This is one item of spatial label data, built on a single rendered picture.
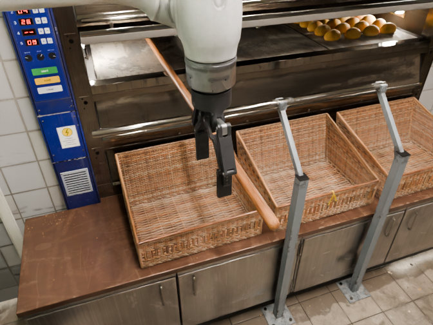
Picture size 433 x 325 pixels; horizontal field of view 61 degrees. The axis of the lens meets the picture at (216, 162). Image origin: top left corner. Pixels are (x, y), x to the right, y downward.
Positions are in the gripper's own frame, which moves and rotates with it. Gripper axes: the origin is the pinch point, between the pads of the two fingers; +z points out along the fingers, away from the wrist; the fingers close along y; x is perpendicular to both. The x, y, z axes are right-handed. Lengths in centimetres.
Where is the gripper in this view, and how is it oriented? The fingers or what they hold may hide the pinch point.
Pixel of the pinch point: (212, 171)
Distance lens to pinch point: 79.0
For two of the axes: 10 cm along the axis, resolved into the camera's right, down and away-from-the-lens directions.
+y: 3.5, 5.7, -7.5
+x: 9.4, -2.2, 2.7
